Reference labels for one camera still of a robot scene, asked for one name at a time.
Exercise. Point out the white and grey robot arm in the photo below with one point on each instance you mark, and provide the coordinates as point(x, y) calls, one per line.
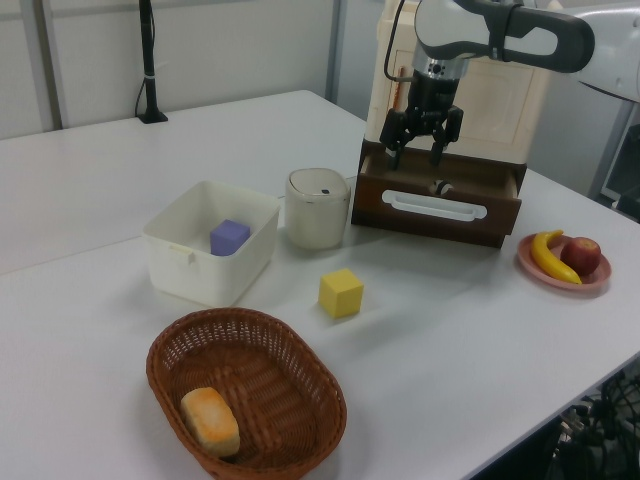
point(450, 30)

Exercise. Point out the yellow banana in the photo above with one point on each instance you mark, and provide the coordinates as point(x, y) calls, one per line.
point(542, 255)

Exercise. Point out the dark brown drawer cabinet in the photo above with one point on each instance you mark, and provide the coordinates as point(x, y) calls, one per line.
point(370, 147)

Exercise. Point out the white lidded trash can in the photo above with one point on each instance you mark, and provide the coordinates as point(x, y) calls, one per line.
point(315, 220)

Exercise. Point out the cream wooden cabinet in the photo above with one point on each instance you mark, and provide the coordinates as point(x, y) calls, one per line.
point(500, 115)

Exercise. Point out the brown wicker basket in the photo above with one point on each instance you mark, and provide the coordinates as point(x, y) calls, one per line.
point(280, 380)

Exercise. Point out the grey background equipment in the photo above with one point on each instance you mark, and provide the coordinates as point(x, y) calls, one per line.
point(620, 180)

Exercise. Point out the yellow foam cube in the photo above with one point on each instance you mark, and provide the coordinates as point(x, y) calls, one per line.
point(340, 295)

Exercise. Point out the black camera stand pole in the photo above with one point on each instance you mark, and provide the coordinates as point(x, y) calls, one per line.
point(149, 60)

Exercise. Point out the white plastic bin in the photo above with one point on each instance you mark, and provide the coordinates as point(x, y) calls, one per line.
point(200, 280)

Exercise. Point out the pink plate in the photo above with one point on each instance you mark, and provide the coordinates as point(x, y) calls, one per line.
point(525, 255)

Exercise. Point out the brown wooden drawer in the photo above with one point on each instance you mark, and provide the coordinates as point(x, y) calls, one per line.
point(380, 215)

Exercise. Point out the red apple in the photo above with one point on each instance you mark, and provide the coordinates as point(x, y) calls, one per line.
point(582, 255)

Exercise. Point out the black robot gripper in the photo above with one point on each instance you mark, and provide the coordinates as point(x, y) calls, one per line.
point(432, 102)

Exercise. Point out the purple foam cube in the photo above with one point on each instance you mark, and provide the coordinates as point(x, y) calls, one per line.
point(227, 240)

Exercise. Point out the black and white toy animal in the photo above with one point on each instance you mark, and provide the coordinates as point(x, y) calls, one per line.
point(440, 187)

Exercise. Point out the toasted bread loaf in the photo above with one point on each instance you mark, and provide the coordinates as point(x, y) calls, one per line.
point(210, 420)

